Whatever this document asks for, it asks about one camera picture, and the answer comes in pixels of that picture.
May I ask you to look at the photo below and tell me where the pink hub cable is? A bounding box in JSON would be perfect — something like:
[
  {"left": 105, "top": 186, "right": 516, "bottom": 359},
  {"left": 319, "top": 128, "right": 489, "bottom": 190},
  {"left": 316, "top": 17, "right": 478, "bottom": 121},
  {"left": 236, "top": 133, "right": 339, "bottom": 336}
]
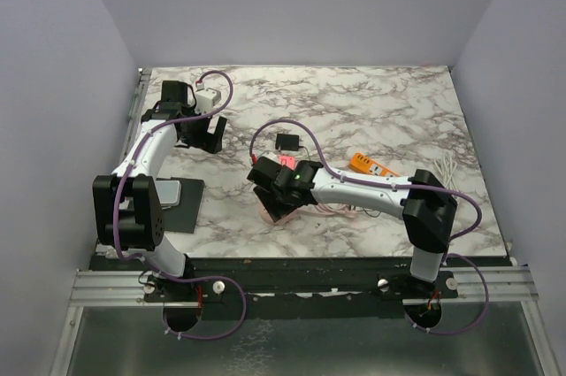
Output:
[{"left": 295, "top": 203, "right": 357, "bottom": 220}]

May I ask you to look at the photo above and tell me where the black power adapter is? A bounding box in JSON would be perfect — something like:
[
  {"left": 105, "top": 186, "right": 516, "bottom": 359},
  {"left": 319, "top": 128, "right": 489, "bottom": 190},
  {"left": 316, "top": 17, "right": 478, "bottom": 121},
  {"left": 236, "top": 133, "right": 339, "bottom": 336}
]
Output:
[{"left": 275, "top": 133, "right": 302, "bottom": 151}]

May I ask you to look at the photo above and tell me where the orange power strip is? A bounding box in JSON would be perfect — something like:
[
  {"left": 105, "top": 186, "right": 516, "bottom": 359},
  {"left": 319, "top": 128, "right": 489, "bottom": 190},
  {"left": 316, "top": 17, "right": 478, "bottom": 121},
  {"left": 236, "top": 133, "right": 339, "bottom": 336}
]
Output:
[{"left": 348, "top": 152, "right": 399, "bottom": 177}]

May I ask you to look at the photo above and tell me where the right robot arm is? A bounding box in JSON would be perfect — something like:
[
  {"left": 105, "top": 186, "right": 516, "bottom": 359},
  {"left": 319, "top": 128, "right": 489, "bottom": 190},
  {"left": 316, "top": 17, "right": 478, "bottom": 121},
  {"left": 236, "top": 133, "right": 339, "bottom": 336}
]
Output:
[{"left": 247, "top": 157, "right": 457, "bottom": 297}]

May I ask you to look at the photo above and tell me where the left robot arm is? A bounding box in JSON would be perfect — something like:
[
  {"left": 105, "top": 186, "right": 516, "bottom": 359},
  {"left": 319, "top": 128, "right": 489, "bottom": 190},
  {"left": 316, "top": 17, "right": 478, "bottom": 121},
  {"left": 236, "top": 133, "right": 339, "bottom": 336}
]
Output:
[{"left": 92, "top": 80, "right": 227, "bottom": 301}]

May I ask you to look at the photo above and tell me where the coral pink square charger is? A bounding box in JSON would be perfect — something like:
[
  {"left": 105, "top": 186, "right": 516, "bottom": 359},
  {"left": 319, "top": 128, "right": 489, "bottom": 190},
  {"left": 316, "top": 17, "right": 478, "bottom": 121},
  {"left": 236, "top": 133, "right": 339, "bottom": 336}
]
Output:
[{"left": 277, "top": 155, "right": 296, "bottom": 169}]

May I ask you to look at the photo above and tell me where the grey white rectangular box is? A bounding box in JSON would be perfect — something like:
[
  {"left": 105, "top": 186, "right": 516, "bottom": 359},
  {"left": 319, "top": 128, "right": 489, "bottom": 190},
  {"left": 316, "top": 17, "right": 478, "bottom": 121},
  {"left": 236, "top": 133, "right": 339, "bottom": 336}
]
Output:
[{"left": 156, "top": 180, "right": 181, "bottom": 209}]

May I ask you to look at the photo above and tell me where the black foam mat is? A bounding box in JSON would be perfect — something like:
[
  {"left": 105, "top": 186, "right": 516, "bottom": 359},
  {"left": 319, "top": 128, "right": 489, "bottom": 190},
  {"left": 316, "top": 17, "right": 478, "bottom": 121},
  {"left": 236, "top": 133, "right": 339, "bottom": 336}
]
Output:
[{"left": 156, "top": 178, "right": 205, "bottom": 234}]

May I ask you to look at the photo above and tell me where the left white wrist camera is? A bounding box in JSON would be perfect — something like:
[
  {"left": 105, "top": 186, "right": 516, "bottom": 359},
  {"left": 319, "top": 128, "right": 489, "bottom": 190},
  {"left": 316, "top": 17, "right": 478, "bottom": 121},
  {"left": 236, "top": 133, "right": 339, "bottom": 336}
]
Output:
[{"left": 195, "top": 82, "right": 221, "bottom": 114}]

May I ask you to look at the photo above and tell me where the black mounting base rail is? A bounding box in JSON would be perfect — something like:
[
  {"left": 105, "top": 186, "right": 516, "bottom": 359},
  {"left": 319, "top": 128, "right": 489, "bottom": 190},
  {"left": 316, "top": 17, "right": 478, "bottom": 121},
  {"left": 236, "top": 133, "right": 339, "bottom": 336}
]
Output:
[{"left": 73, "top": 253, "right": 530, "bottom": 320}]

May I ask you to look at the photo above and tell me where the white power strip cable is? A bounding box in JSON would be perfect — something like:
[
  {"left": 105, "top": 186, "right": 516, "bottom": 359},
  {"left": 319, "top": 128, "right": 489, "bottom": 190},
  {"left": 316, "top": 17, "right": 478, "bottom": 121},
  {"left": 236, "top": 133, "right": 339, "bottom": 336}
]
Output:
[{"left": 433, "top": 150, "right": 459, "bottom": 191}]

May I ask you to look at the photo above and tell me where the aluminium frame rail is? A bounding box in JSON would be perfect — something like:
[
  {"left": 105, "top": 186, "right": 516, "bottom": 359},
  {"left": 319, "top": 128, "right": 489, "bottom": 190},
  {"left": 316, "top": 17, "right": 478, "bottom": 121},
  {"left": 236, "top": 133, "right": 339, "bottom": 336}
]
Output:
[{"left": 52, "top": 257, "right": 560, "bottom": 375}]

